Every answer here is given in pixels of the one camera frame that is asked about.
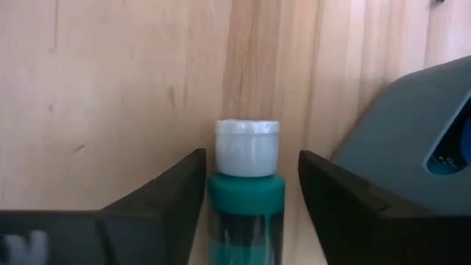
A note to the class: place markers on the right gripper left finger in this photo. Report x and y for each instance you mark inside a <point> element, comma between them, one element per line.
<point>129,235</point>

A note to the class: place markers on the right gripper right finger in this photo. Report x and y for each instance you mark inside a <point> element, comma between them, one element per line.
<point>368,239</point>

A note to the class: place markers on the small green paint bottle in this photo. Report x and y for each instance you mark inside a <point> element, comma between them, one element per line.
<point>246,195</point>

